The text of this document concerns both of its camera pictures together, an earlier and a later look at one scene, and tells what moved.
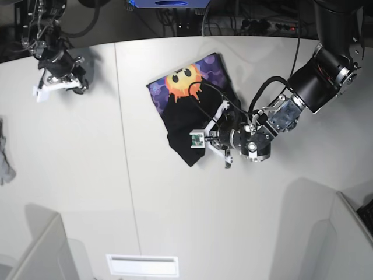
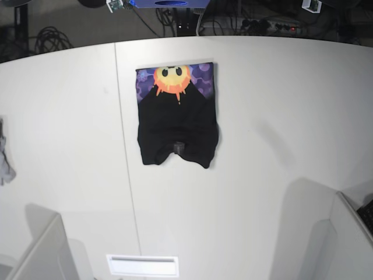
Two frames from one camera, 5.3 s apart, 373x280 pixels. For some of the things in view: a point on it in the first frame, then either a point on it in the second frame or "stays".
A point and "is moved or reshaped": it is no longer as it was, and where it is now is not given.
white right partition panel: x=342 y=245 stays
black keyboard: x=365 y=213 stays
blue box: x=169 y=3 stays
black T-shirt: x=192 y=98 is moved or reshaped
